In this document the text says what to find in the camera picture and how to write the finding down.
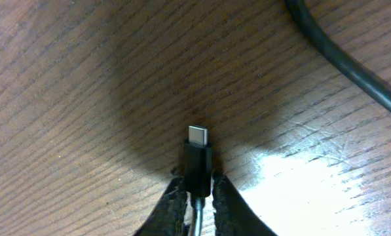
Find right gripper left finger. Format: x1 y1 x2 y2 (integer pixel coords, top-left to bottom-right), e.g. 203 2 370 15
134 168 188 236

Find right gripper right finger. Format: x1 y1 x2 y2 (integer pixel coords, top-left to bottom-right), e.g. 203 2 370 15
212 171 276 236

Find black USB charging cable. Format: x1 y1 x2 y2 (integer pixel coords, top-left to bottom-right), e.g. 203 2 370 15
181 0 391 236

